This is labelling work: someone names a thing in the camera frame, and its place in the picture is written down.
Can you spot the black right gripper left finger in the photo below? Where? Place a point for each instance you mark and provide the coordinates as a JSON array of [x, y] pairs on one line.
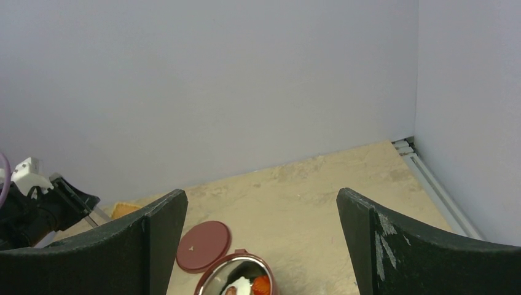
[[134, 254]]

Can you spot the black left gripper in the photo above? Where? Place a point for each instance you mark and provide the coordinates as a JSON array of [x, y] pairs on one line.
[[24, 223]]

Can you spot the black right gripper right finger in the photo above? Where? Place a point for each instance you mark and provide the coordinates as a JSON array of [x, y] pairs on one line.
[[392, 253]]

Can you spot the steel food tongs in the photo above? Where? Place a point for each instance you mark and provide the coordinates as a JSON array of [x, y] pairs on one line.
[[98, 215]]

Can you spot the white round rice cracker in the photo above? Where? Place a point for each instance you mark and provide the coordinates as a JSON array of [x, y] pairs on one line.
[[241, 286]]

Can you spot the red white shrimp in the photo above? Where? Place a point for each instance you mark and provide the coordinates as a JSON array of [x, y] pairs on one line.
[[261, 286]]

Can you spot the dark red steel lunch pot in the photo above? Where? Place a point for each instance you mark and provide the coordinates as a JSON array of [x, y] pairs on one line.
[[231, 267]]

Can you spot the woven bamboo basket tray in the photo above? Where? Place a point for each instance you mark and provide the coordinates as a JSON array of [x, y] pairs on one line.
[[123, 208]]

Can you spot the dark red round lid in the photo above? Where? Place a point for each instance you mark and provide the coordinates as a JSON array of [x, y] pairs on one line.
[[203, 245]]

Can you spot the aluminium rail frame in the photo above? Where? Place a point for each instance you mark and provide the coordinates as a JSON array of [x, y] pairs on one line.
[[448, 208]]

